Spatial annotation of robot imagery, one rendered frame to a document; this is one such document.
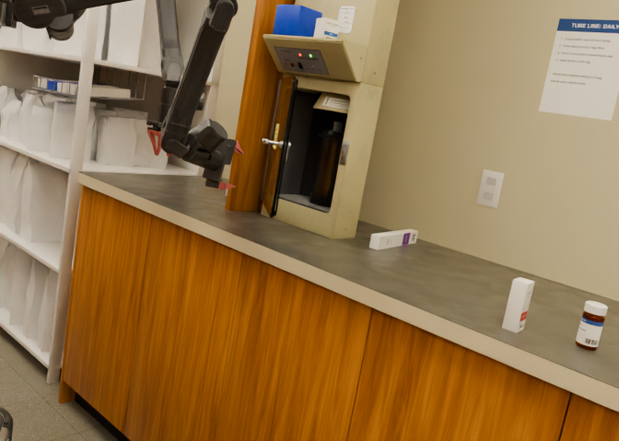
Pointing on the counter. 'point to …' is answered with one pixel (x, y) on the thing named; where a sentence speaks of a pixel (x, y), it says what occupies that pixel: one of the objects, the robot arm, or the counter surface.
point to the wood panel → (258, 98)
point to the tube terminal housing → (350, 184)
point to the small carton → (326, 28)
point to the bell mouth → (339, 103)
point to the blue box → (296, 20)
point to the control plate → (301, 60)
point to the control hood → (340, 52)
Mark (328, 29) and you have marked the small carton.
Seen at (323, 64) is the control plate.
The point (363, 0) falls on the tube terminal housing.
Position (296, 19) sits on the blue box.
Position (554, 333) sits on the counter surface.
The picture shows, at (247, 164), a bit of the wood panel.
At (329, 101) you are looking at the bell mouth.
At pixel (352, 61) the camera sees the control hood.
